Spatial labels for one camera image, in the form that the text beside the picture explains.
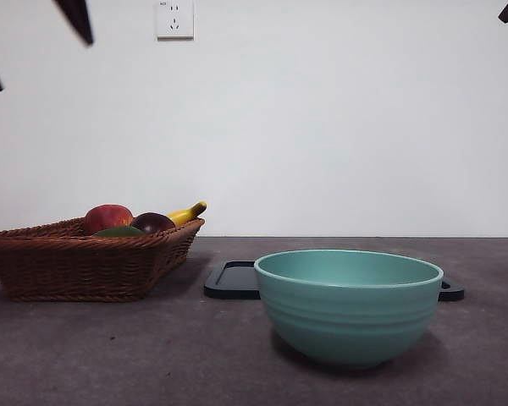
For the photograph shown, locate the green avocado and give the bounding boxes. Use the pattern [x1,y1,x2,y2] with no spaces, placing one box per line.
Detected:
[91,225,146,239]

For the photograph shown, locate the teal ribbed bowl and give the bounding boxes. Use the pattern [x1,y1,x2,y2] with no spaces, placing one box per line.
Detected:
[253,250,445,370]

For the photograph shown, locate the red apple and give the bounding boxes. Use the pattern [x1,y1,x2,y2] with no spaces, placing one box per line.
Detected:
[83,204,135,237]

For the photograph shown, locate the brown wicker basket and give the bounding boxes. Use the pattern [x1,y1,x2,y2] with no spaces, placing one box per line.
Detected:
[0,217,206,303]

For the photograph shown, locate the dark purple round fruit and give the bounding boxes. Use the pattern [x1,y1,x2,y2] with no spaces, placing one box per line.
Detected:
[130,212,177,236]

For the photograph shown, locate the yellow banana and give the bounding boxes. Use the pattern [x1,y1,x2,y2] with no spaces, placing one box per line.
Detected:
[165,201,207,227]

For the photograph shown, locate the black rectangular tray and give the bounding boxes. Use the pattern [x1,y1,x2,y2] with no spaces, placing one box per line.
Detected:
[203,261,466,302]

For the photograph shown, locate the white wall socket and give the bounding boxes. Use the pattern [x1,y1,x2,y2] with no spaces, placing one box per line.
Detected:
[156,1,195,42]

